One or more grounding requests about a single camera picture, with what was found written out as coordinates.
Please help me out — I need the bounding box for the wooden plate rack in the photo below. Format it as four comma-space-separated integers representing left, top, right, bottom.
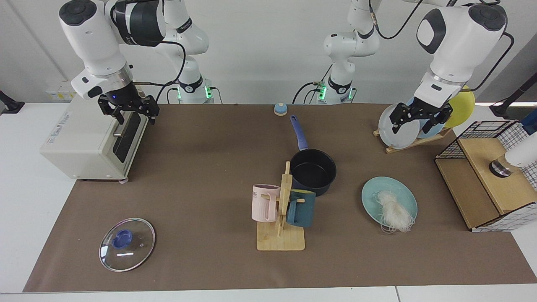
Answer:
373, 126, 454, 154

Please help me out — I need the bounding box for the wooden cup stand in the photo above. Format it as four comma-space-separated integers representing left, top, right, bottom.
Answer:
256, 161, 306, 251

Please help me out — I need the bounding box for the white vermicelli bundle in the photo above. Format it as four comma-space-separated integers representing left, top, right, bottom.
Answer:
373, 191, 417, 234

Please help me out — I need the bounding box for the wall power socket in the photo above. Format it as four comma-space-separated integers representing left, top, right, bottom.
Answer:
45, 86, 77, 101

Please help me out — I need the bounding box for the black stand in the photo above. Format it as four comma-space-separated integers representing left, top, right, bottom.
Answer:
0, 90, 25, 115
489, 72, 537, 118

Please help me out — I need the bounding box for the black pot blue handle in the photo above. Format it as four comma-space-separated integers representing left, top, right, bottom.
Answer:
289, 115, 337, 197

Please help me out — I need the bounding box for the dark teal cup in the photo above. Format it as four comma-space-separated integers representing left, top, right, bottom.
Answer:
286, 190, 316, 228

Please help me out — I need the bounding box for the light blue plate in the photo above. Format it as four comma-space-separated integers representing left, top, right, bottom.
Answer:
405, 96, 448, 139

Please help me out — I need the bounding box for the pale toaster oven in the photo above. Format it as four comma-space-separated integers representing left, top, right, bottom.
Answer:
40, 96, 150, 183

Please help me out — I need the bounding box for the glass lid blue knob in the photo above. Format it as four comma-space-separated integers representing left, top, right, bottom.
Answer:
99, 218, 156, 272

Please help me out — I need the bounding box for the pink cup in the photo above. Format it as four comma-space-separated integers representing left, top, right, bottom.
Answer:
251, 184, 281, 223

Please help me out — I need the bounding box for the white plate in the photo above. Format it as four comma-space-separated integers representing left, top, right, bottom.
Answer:
378, 104, 421, 149

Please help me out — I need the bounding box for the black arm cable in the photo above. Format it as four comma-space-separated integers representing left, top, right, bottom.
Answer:
368, 0, 515, 92
110, 0, 187, 89

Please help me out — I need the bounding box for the pale green plate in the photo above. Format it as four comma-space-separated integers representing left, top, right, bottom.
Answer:
361, 176, 418, 227

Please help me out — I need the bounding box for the white cylinder silver ring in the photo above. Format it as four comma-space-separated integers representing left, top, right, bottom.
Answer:
489, 141, 537, 178

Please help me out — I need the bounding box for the yellow plate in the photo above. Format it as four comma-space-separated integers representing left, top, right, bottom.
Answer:
443, 86, 476, 128

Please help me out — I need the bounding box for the brown table cloth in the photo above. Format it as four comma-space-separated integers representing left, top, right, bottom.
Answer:
23, 104, 537, 293

